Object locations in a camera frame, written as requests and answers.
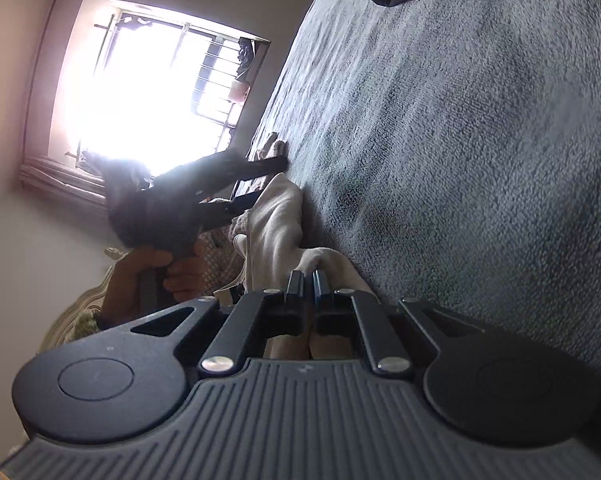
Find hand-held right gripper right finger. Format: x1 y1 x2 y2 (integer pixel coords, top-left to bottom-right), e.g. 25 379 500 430
313 268 487 377

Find cream knit cloth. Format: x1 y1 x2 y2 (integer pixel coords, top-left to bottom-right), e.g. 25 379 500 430
255 131 288 161

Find beige checked knit garment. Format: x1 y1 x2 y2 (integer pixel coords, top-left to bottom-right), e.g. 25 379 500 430
199 209 252 302

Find grey bed blanket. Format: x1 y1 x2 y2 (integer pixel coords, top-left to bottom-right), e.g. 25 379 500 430
245 0 601 377

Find grey curtain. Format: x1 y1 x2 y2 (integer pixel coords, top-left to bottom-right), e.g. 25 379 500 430
19 154 112 207

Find person's left hand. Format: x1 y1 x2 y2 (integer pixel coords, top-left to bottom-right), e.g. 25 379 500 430
100 241 207 329

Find barred window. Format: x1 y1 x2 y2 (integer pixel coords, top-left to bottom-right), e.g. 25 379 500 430
62 0 272 167

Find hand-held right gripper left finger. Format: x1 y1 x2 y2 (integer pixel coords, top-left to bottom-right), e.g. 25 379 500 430
130 270 307 377

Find dark curtain rod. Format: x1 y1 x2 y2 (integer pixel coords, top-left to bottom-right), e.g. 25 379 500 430
24 0 77 157

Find beige zip hoodie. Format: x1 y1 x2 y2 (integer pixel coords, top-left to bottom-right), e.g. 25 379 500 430
213 172 377 361

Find box of dark items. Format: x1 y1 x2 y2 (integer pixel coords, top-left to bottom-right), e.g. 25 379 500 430
235 37 256 84

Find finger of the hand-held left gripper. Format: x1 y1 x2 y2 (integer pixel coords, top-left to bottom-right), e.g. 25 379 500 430
150 152 289 197
195 190 263 234

